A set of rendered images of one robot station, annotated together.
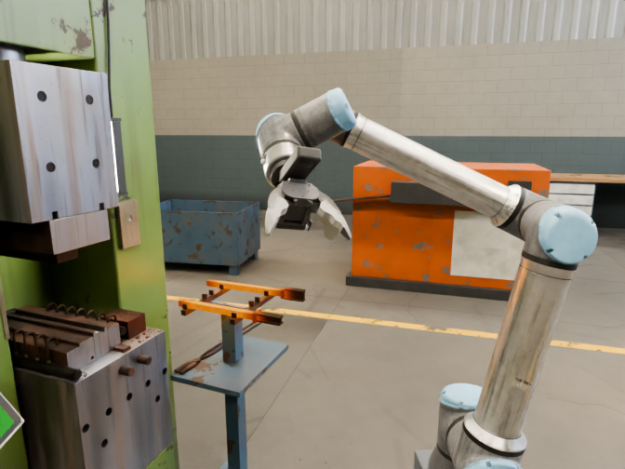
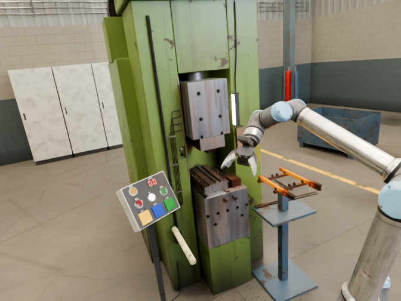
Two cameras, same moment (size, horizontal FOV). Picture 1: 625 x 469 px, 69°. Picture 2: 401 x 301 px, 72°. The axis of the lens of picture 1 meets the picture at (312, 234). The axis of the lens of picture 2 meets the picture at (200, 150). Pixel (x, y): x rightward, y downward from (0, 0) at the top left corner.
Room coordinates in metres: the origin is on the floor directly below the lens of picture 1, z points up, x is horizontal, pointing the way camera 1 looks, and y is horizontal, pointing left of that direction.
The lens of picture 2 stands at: (-0.08, -0.71, 1.89)
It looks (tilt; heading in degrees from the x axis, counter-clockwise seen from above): 18 degrees down; 48
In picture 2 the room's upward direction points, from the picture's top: 6 degrees counter-clockwise
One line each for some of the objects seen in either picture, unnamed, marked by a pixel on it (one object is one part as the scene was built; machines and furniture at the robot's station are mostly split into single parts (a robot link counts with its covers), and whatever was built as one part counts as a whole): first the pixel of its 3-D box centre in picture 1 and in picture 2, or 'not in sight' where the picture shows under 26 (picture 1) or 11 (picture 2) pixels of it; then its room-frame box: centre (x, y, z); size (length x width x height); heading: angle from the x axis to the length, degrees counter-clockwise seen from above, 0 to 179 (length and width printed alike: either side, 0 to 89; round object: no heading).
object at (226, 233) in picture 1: (202, 234); (336, 130); (5.41, 1.34, 0.36); 1.21 x 0.81 x 0.72; 79
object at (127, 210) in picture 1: (127, 223); (241, 137); (1.63, 0.67, 1.27); 0.09 x 0.02 x 0.17; 158
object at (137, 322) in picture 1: (123, 323); (233, 180); (1.48, 0.65, 0.95); 0.12 x 0.09 x 0.07; 68
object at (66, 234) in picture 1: (30, 225); (201, 137); (1.37, 0.86, 1.32); 0.42 x 0.20 x 0.10; 68
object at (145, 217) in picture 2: not in sight; (145, 217); (0.65, 0.66, 1.01); 0.07 x 0.05 x 0.07; 3
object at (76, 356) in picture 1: (46, 334); (205, 178); (1.37, 0.86, 0.96); 0.42 x 0.20 x 0.09; 68
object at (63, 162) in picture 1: (32, 141); (203, 105); (1.41, 0.84, 1.57); 0.42 x 0.39 x 0.40; 68
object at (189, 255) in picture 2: not in sight; (182, 243); (0.94, 0.71, 0.62); 0.44 x 0.05 x 0.05; 68
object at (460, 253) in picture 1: (433, 223); not in sight; (4.77, -1.29, 0.63); 2.10 x 1.12 x 1.25; 73
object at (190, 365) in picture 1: (228, 341); (287, 199); (1.83, 0.36, 0.71); 0.60 x 0.04 x 0.01; 152
